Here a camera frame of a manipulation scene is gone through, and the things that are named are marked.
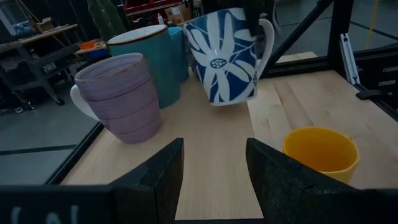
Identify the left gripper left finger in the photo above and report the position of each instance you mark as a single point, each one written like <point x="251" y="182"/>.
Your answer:
<point x="155" y="193"/>

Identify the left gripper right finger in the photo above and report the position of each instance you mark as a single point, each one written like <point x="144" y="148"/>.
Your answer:
<point x="286" y="193"/>

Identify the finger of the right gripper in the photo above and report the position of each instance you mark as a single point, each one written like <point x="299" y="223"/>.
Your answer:
<point x="256" y="15"/>

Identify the yellow faceted mug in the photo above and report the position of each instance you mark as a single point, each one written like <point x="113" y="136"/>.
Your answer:
<point x="320" y="155"/>

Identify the blue white floral mug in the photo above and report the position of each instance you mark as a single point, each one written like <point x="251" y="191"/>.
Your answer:
<point x="224" y="62"/>

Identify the light blue mug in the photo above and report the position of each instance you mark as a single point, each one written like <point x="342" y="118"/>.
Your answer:
<point x="180" y="53"/>

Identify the tall teal mug white inside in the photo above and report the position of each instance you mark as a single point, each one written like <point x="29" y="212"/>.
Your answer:
<point x="155" y="62"/>

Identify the large cardboard box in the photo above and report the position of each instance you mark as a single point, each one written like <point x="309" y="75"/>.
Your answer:
<point x="178" y="14"/>

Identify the white bottle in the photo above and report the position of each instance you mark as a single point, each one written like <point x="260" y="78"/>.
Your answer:
<point x="160" y="19"/>

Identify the red rack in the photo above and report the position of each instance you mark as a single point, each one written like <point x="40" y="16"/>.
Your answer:
<point x="146" y="4"/>

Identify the green cactus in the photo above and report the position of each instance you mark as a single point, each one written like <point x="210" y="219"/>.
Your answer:
<point x="102" y="18"/>

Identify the orange tray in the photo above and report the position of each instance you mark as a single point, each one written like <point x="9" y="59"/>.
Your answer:
<point x="87" y="45"/>

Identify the wooden workbench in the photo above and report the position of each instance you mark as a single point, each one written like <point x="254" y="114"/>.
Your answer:
<point x="46" y="34"/>

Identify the small cardboard box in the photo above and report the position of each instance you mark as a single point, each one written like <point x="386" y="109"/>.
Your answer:
<point x="45" y="25"/>

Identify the wooden shelf riser black frame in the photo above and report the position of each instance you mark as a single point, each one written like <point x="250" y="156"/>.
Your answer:
<point x="214" y="161"/>

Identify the black aluminium rig frame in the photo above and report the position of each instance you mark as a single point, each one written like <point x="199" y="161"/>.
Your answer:
<point x="342" y="18"/>

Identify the silver metal bracket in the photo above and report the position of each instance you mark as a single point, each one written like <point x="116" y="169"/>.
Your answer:
<point x="349" y="59"/>

